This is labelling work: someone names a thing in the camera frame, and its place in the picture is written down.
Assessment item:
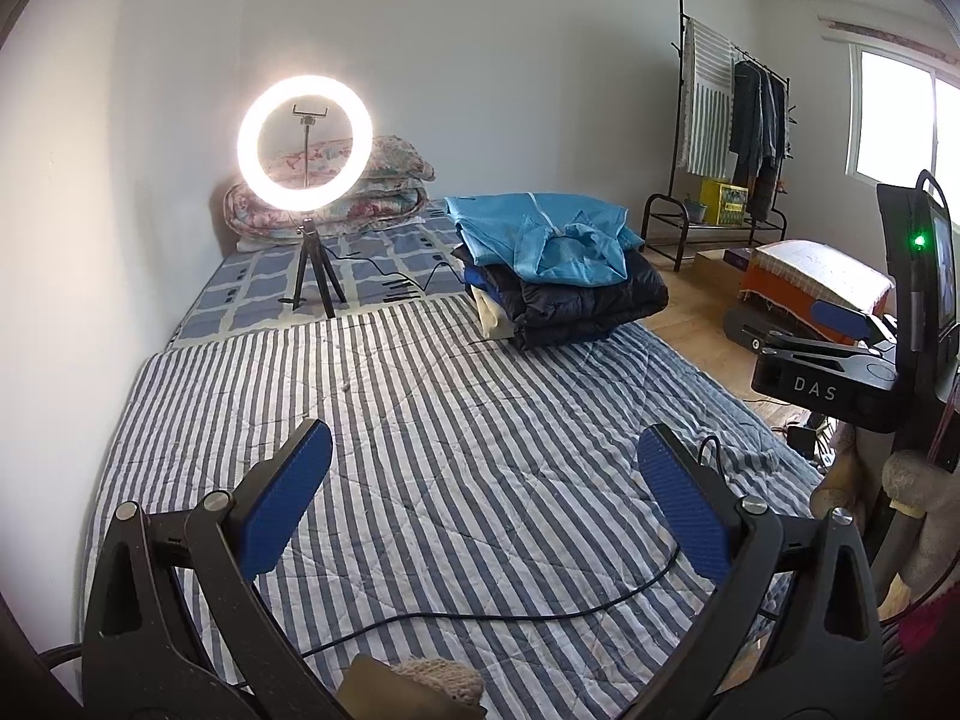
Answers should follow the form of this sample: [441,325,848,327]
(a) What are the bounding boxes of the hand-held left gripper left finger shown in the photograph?
[81,418,353,720]

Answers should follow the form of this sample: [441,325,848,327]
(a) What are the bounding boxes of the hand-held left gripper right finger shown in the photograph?
[636,422,886,720]

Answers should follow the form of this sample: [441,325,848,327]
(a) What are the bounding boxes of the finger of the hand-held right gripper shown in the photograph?
[763,337,893,365]
[810,298,901,352]

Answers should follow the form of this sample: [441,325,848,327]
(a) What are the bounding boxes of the light blue work coat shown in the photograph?
[442,193,646,287]

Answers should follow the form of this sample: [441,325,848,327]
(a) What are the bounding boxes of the dark hanging clothes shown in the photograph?
[727,60,788,218]

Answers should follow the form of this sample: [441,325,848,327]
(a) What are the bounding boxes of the black clothes rack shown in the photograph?
[641,0,794,272]

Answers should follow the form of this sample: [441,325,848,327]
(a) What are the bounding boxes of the person's right hand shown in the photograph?
[814,424,960,592]

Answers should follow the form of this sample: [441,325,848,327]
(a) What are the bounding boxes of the person's left hand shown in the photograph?
[394,658,487,707]

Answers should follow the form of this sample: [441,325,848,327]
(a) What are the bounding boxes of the patterned cloth cover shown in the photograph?
[739,238,897,316]

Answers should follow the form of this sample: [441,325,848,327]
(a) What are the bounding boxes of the cardboard box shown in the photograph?
[691,246,758,287]

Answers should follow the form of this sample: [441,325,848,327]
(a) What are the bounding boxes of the yellow crate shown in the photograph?
[699,178,751,226]

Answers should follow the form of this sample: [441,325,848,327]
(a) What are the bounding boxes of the blue white striped blanket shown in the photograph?
[75,292,826,720]

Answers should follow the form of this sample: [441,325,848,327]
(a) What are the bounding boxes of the window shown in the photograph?
[844,41,960,230]

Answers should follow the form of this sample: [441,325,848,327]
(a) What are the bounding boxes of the blue checked bed sheet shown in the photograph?
[169,199,488,350]

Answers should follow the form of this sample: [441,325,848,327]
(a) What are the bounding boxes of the dark navy puffer jacket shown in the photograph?
[461,244,670,352]

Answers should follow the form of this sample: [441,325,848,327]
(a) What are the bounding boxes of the striped hanging cloth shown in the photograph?
[675,15,740,177]

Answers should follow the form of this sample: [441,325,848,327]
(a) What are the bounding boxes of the black tripod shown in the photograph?
[279,216,347,318]

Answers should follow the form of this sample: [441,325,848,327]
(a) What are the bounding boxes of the cream garment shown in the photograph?
[474,291,518,342]

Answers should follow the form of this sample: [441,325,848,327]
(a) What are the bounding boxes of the folded floral quilt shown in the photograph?
[223,135,437,254]

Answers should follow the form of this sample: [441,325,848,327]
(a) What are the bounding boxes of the black phone holder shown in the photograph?
[292,103,332,188]

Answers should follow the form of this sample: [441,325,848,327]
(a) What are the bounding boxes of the long black cable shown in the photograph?
[296,435,781,661]

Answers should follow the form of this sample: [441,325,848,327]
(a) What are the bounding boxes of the black ring light cable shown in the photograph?
[319,253,462,293]

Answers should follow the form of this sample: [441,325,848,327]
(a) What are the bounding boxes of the white ring light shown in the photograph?
[237,73,374,212]

